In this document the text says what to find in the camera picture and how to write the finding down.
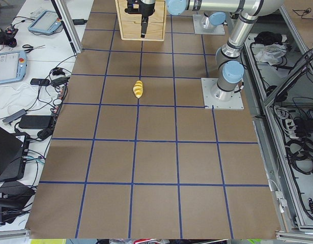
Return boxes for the black small phone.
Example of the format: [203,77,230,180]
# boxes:
[30,78,50,86]

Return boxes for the black handled scissors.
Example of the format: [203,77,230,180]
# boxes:
[22,44,46,53]

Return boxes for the white crumpled cloth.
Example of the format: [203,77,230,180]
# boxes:
[255,44,287,66]

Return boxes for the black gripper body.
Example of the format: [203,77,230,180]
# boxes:
[138,0,156,17]

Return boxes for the black laptop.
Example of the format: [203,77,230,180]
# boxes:
[0,127,30,182]

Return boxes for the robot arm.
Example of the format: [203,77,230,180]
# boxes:
[201,11,226,29]
[165,0,283,102]

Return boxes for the teach pendant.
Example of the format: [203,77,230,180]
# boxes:
[0,50,27,84]
[28,10,62,35]

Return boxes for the far teach pendant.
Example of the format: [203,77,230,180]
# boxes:
[28,10,62,35]

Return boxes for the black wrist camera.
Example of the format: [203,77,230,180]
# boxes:
[125,0,140,14]

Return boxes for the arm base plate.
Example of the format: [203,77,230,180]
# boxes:
[193,14,225,35]
[201,78,244,110]

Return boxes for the wooden drawer cabinet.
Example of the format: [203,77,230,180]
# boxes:
[115,1,166,42]

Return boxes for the toy bread roll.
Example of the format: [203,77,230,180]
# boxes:
[133,80,144,99]

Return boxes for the near teach pendant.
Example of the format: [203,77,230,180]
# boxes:
[0,50,27,84]

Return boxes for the aluminium frame post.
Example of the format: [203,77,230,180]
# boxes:
[51,0,82,55]

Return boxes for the black power adapter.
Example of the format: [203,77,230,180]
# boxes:
[19,115,52,129]

